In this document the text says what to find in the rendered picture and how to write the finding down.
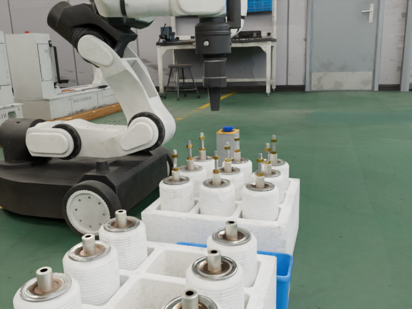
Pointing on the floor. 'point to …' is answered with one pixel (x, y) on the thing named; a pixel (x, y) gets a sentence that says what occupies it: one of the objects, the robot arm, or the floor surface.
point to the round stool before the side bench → (178, 80)
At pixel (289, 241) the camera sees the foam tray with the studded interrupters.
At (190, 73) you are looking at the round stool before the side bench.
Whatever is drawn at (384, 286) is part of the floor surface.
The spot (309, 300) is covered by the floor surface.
